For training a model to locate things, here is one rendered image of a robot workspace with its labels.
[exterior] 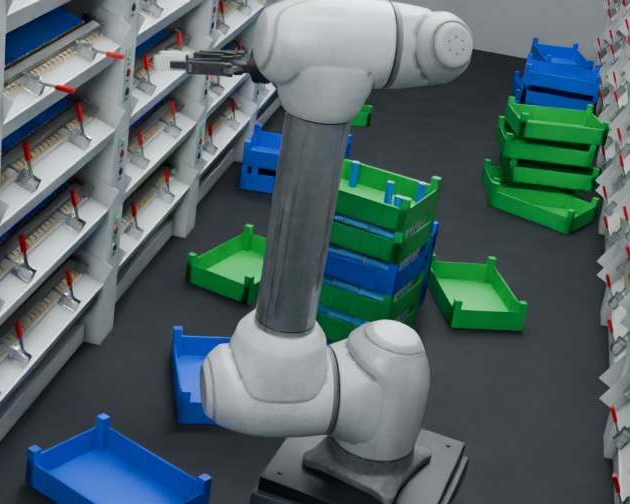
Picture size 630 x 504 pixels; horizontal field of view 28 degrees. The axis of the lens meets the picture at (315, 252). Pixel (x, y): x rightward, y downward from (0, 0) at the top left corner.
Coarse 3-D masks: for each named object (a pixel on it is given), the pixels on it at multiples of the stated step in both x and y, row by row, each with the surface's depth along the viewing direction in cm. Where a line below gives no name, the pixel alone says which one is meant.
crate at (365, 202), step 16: (368, 176) 303; (384, 176) 301; (400, 176) 299; (352, 192) 299; (368, 192) 300; (384, 192) 302; (400, 192) 300; (416, 192) 298; (432, 192) 291; (336, 208) 287; (352, 208) 285; (368, 208) 283; (384, 208) 281; (400, 208) 279; (416, 208) 284; (432, 208) 295; (384, 224) 282; (400, 224) 280
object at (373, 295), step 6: (324, 276) 295; (330, 276) 296; (324, 282) 296; (330, 282) 294; (336, 282) 294; (342, 282) 294; (348, 282) 295; (342, 288) 294; (348, 288) 293; (354, 288) 292; (360, 288) 293; (366, 288) 295; (402, 288) 296; (408, 288) 301; (360, 294) 292; (366, 294) 291; (372, 294) 290; (378, 294) 290; (396, 294) 293; (402, 294) 298; (378, 300) 290
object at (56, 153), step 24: (72, 96) 274; (96, 96) 273; (48, 120) 259; (72, 120) 267; (96, 120) 274; (24, 144) 233; (48, 144) 252; (72, 144) 259; (96, 144) 265; (24, 168) 236; (48, 168) 246; (72, 168) 254; (0, 192) 230; (24, 192) 234; (48, 192) 245; (0, 216) 220
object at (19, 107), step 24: (72, 0) 266; (120, 24) 266; (96, 48) 260; (120, 48) 268; (48, 72) 239; (72, 72) 244; (96, 72) 259; (24, 96) 226; (48, 96) 232; (24, 120) 226
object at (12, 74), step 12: (96, 24) 263; (72, 36) 252; (84, 36) 257; (48, 48) 241; (60, 48) 245; (24, 60) 232; (36, 60) 234; (48, 60) 241; (12, 72) 225; (24, 72) 230; (36, 72) 233
